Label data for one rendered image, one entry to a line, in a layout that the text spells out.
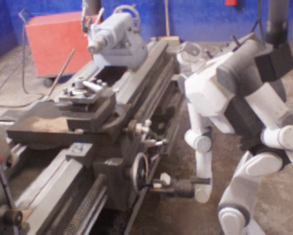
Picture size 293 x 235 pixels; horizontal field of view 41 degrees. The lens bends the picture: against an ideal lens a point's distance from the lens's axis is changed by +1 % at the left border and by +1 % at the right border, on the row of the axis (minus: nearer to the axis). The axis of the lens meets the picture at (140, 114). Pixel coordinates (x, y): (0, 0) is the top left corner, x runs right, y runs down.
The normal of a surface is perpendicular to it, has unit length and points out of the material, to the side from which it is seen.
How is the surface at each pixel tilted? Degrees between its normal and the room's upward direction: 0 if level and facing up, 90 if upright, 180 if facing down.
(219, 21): 90
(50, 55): 90
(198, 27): 90
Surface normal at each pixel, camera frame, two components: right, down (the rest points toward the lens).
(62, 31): 0.07, 0.45
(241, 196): -0.43, 0.46
